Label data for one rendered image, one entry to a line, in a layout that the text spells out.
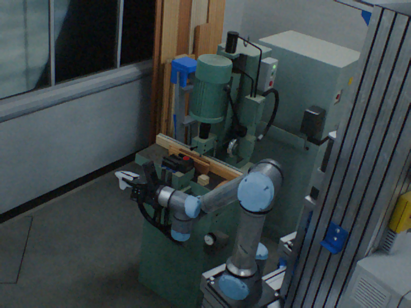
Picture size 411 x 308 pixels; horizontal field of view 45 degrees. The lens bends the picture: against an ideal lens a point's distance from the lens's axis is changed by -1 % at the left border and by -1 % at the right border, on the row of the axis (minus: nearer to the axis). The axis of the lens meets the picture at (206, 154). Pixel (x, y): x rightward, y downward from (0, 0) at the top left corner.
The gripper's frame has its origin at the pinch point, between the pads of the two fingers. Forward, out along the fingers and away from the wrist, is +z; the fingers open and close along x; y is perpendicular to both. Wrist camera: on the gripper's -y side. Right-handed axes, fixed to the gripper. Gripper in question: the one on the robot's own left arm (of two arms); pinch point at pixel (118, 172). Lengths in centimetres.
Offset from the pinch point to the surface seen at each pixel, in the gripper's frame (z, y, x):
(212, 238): -25, 48, 58
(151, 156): 24, 24, 74
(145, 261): 18, 94, 77
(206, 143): -4, 7, 77
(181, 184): -3, 25, 58
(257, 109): -23, -14, 92
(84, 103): 116, 33, 135
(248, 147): -23, 7, 92
